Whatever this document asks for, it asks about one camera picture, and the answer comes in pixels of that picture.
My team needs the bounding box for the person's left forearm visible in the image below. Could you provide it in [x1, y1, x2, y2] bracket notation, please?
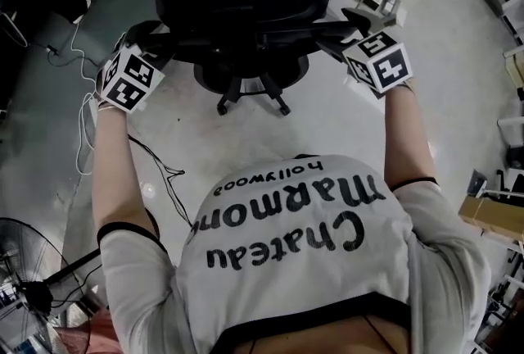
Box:
[92, 104, 151, 237]

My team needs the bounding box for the black mesh office chair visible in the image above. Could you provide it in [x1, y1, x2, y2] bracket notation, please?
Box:
[122, 0, 368, 116]

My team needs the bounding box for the black pedestal fan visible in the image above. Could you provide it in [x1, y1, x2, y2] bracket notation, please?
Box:
[0, 216, 107, 354]

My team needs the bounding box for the brown cardboard box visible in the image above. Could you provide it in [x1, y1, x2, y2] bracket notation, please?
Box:
[458, 196, 524, 243]

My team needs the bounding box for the white power strip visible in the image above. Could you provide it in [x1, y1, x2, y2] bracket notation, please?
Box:
[88, 97, 102, 128]

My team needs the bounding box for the white power cable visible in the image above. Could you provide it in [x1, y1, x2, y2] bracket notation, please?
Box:
[71, 18, 102, 173]

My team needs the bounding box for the pink cushion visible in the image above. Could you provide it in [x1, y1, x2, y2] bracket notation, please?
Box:
[52, 309, 124, 354]

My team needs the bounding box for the person's right forearm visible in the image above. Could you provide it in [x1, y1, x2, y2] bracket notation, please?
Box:
[382, 77, 437, 188]

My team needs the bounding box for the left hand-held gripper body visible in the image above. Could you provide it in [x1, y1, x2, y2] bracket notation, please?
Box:
[97, 41, 166, 115]

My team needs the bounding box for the white printed t-shirt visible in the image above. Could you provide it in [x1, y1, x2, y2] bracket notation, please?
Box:
[97, 153, 492, 354]

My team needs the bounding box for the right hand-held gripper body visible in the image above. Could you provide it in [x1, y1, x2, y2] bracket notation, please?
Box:
[342, 31, 414, 94]

